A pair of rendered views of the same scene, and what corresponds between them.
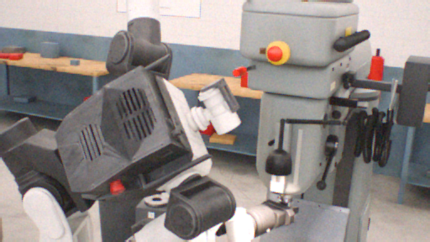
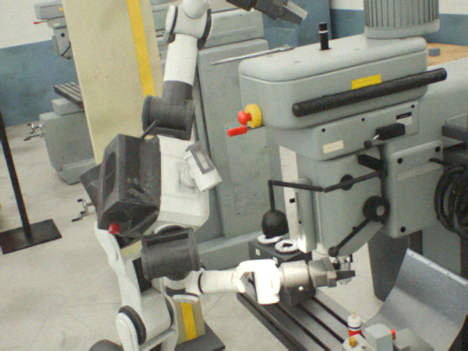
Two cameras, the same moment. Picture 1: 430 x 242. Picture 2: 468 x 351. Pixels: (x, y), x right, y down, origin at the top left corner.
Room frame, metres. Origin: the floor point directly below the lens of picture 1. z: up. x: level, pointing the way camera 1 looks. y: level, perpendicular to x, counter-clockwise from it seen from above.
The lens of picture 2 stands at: (0.15, -1.22, 2.17)
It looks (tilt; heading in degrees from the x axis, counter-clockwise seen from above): 19 degrees down; 44
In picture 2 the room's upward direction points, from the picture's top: 8 degrees counter-clockwise
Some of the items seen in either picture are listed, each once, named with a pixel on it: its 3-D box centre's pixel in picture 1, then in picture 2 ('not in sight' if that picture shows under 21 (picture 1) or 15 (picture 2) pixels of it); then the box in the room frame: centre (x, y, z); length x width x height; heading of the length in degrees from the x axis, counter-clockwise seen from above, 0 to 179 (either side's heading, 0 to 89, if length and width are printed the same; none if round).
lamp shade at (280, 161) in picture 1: (279, 160); (274, 221); (1.34, -0.18, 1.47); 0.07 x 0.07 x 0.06
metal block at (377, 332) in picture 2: not in sight; (378, 339); (1.49, -0.39, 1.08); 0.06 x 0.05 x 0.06; 65
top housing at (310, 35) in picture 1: (303, 28); (332, 77); (1.56, -0.25, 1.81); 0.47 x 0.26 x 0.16; 157
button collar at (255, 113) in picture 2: (278, 52); (253, 115); (1.34, -0.15, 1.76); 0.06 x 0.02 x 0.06; 67
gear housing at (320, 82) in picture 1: (301, 70); (344, 122); (1.59, -0.26, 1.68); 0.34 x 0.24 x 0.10; 157
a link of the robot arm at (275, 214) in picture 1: (267, 217); (312, 274); (1.48, -0.18, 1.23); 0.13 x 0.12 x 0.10; 46
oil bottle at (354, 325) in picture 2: not in sight; (354, 325); (1.59, -0.24, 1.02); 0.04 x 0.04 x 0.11
